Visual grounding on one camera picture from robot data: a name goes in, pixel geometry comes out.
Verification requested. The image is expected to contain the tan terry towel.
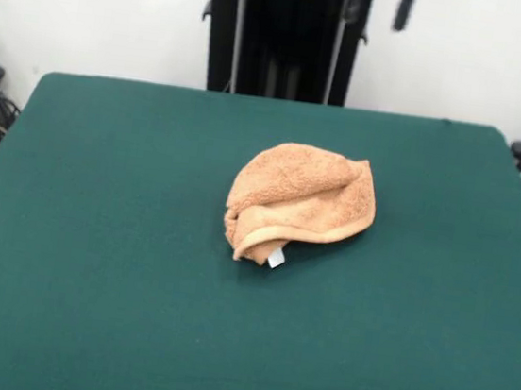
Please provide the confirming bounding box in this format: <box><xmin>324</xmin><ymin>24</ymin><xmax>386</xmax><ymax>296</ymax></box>
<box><xmin>217</xmin><ymin>136</ymin><xmax>384</xmax><ymax>281</ymax></box>

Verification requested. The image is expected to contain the dark green table cloth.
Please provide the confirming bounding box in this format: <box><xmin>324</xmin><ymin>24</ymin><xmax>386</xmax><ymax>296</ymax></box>
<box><xmin>0</xmin><ymin>63</ymin><xmax>521</xmax><ymax>390</ymax></box>

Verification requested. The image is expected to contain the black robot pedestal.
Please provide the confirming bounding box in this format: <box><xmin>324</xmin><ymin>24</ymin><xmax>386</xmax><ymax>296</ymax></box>
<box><xmin>190</xmin><ymin>0</ymin><xmax>376</xmax><ymax>110</ymax></box>

